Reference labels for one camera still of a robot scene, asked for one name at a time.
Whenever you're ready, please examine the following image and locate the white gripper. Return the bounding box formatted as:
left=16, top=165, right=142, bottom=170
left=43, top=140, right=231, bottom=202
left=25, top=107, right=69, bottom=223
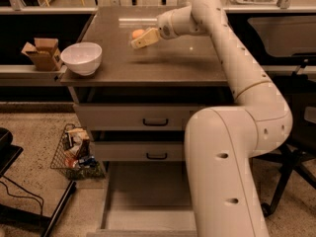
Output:
left=130, top=6, right=198, bottom=48

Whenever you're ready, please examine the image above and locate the orange fruit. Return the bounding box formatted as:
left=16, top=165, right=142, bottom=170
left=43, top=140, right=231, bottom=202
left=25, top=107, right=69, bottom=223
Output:
left=132, top=29, right=145, bottom=40

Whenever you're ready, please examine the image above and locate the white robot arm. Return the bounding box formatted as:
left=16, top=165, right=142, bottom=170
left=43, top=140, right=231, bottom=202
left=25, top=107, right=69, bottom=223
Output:
left=131, top=0, right=292, bottom=237

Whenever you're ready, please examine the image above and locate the grey drawer cabinet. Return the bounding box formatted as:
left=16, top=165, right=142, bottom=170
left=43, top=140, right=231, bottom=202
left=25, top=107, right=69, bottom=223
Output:
left=59, top=5, right=231, bottom=237

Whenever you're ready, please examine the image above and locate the top grey drawer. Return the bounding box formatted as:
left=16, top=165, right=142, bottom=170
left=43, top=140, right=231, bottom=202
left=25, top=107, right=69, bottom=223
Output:
left=72, top=86, right=205, bottom=132

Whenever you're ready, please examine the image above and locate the grey drawer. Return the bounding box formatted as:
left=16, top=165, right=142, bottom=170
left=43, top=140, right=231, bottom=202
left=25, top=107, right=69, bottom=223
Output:
left=87, top=161, right=198, bottom=237
left=72, top=86, right=205, bottom=132
left=91, top=130, right=184, bottom=161

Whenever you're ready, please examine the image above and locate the middle grey drawer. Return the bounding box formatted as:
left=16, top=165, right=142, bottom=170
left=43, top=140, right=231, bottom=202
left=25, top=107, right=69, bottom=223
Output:
left=91, top=130, right=184, bottom=161

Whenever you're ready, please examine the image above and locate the bottom grey drawer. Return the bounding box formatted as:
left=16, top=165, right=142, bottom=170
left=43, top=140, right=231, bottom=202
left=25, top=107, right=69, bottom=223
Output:
left=87, top=161, right=198, bottom=237

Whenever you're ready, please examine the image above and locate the white bowl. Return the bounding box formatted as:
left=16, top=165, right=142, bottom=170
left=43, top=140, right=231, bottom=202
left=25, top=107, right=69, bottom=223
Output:
left=61, top=42, right=103, bottom=76

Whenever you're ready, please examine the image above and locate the open cardboard box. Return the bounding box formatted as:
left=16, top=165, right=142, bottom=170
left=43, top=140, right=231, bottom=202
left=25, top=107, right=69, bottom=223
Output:
left=22, top=38, right=62, bottom=71

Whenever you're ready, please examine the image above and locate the black stand base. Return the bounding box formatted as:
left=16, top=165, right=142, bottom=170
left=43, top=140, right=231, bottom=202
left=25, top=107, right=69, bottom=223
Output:
left=0, top=127, right=78, bottom=237

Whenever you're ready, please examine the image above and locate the black office chair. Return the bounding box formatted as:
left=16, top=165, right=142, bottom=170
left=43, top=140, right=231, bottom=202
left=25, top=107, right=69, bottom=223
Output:
left=260, top=74, right=316, bottom=217

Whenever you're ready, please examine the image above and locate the wire basket with items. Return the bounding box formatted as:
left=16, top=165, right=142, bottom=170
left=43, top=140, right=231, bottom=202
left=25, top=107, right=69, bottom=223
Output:
left=50, top=123, right=105, bottom=180

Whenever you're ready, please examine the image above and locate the black cable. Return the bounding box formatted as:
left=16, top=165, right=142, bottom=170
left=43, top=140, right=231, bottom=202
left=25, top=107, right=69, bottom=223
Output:
left=0, top=175, right=45, bottom=216

